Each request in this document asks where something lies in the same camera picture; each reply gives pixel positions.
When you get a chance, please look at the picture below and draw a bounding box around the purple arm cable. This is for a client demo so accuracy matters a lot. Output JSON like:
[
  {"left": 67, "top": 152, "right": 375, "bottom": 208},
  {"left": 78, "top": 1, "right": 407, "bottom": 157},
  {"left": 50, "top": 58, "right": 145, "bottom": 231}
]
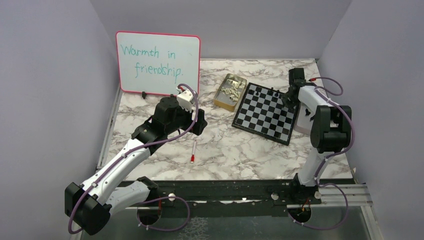
[
  {"left": 67, "top": 83, "right": 200, "bottom": 235},
  {"left": 288, "top": 77, "right": 356, "bottom": 231}
]

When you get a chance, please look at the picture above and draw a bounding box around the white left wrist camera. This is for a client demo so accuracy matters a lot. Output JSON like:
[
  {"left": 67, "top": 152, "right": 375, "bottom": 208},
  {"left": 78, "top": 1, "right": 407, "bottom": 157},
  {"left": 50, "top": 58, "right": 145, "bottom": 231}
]
[{"left": 176, "top": 89, "right": 196, "bottom": 113}]

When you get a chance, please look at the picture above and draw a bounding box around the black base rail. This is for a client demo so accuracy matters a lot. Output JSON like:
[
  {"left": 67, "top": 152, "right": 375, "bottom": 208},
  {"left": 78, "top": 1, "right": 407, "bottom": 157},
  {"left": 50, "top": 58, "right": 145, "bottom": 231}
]
[{"left": 148, "top": 179, "right": 322, "bottom": 218}]

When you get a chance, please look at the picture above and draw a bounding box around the black and silver chessboard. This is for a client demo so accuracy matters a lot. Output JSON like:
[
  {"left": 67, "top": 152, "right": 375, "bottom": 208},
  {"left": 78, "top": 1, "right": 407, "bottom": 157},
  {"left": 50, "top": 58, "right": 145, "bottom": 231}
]
[{"left": 231, "top": 83, "right": 298, "bottom": 146}]

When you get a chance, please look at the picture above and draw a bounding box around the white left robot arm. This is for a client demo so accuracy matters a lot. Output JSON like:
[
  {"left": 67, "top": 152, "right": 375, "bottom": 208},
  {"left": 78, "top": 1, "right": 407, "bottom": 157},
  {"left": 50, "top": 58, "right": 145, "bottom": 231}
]
[{"left": 65, "top": 91, "right": 208, "bottom": 235}]

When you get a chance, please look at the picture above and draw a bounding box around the pile of white chess pieces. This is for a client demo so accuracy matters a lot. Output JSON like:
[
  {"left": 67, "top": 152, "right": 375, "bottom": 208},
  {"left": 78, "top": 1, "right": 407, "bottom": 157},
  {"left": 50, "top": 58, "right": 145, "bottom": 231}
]
[{"left": 221, "top": 77, "right": 245, "bottom": 102}]

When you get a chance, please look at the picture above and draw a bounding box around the pink tin tray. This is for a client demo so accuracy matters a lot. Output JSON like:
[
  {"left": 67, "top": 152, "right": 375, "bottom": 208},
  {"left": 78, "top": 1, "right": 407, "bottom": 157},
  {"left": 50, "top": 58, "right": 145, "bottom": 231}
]
[{"left": 293, "top": 103, "right": 314, "bottom": 135}]

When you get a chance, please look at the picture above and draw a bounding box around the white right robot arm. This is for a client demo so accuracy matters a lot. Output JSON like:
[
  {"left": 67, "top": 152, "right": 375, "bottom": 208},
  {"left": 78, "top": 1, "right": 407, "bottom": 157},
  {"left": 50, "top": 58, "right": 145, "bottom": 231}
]
[{"left": 280, "top": 67, "right": 354, "bottom": 204}]

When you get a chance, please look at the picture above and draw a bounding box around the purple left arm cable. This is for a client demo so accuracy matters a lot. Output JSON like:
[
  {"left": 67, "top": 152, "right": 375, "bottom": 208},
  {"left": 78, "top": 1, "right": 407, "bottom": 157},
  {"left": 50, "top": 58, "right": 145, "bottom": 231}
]
[{"left": 67, "top": 83, "right": 200, "bottom": 235}]

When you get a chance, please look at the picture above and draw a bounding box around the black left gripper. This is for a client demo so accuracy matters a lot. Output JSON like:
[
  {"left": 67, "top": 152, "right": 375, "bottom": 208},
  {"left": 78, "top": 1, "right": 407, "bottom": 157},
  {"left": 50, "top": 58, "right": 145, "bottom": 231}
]
[{"left": 165, "top": 102, "right": 208, "bottom": 136}]

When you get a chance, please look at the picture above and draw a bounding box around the pink framed whiteboard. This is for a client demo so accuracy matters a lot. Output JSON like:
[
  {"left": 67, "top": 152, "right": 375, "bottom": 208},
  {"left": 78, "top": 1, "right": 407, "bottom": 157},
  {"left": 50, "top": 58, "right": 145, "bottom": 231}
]
[{"left": 115, "top": 31, "right": 201, "bottom": 96}]

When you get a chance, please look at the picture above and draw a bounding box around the white and red marker pen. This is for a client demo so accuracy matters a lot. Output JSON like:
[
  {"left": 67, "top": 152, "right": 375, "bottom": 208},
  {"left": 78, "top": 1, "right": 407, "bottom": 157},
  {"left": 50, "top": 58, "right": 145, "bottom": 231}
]
[{"left": 190, "top": 140, "right": 197, "bottom": 164}]

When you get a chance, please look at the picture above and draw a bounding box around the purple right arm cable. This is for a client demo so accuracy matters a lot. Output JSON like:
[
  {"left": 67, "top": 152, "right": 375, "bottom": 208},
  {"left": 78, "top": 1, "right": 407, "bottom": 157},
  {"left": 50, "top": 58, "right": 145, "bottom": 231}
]
[{"left": 288, "top": 77, "right": 356, "bottom": 231}]

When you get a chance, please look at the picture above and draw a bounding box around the gold tin tray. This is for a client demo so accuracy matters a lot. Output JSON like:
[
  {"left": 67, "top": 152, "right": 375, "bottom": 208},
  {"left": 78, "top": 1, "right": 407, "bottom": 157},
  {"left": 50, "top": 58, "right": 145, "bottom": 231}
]
[{"left": 213, "top": 73, "right": 248, "bottom": 112}]

